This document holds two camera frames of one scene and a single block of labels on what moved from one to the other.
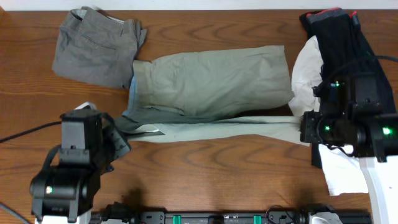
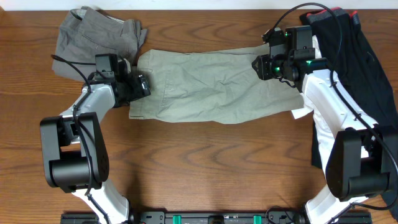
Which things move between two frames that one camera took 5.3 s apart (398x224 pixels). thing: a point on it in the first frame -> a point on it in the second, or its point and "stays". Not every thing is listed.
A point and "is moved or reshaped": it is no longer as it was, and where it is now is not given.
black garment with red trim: x=345 y=48 stays
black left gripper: x=109 y=130 -> x=137 y=93
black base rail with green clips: x=120 y=213 stays
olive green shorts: x=191 y=94 is moved or reshaped
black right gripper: x=311 y=127 -> x=264 y=61
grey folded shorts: x=97 y=48 stays
